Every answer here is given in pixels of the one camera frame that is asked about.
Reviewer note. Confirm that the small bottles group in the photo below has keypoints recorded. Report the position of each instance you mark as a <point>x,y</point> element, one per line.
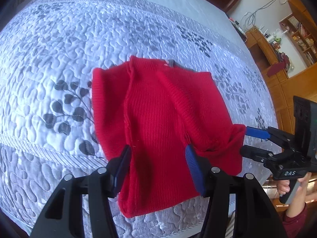
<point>272,38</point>

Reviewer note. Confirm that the person's right forearm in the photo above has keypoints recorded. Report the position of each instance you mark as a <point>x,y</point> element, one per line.
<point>296,220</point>

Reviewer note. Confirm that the red knitted sweater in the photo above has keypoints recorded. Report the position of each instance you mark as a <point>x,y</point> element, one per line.
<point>161,119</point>

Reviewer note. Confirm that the dark red hanging cloth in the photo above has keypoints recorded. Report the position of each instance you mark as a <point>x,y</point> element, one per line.
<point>276,69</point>

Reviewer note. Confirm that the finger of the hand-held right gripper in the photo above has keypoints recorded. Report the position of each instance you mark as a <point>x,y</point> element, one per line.
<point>257,132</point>
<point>252,153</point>

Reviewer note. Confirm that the wooden wall shelf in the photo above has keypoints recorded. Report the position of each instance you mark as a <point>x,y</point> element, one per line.
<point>302,34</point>

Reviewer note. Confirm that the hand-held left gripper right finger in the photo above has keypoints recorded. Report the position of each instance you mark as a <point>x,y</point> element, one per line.
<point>195,168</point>

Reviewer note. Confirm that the wooden desk cabinet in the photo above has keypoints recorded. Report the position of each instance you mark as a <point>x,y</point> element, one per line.
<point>284,96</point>

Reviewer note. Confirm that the cluttered nightstand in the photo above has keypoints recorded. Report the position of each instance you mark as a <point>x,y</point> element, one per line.
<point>239,28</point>

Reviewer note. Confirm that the grey floral quilted bedspread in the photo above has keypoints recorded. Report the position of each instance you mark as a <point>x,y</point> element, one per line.
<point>49,54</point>

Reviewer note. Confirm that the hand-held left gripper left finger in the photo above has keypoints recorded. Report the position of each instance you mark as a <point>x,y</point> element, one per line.
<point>121,164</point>

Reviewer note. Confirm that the person's right hand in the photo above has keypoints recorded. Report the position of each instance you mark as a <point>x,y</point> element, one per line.
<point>283,186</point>

